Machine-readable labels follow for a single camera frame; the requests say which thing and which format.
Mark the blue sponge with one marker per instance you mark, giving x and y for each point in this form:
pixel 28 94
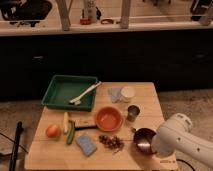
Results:
pixel 86 144

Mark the white bottle on shelf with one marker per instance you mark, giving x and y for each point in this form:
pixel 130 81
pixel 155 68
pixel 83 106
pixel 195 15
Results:
pixel 90 10

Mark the dark brown bowl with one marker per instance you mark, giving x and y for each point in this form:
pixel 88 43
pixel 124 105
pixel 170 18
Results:
pixel 142 140

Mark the wooden post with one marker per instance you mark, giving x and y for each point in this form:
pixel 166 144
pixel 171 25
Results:
pixel 125 13
pixel 64 15

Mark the metal cup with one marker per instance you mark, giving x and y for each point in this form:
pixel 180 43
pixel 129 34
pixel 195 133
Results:
pixel 133 112

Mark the wooden post left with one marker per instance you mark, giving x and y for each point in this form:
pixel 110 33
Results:
pixel 64 15

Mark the black stand pole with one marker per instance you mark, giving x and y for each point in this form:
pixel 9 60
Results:
pixel 13 158

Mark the orange bowl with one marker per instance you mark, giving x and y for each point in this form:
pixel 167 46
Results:
pixel 108 119

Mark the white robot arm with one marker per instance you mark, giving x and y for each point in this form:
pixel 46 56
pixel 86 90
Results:
pixel 174 134

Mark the green cucumber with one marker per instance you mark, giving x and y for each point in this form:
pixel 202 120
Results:
pixel 71 133

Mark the yellow banana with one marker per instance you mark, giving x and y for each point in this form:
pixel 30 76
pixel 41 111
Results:
pixel 65 122

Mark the green plastic tray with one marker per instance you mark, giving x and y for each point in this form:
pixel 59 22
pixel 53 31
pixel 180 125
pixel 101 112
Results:
pixel 64 88

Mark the black office chair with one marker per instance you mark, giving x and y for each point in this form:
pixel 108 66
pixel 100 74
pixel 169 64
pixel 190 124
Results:
pixel 29 12

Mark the white round container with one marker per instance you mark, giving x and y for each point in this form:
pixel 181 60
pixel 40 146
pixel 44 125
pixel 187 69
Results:
pixel 127 93

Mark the bunch of dark grapes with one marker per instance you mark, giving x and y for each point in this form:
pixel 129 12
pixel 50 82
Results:
pixel 113 143

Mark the wooden post middle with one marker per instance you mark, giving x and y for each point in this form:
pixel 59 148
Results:
pixel 125 13

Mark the white dish brush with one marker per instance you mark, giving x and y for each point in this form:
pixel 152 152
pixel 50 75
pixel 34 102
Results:
pixel 77 100

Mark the orange fruit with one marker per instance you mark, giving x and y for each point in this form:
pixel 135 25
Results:
pixel 53 131

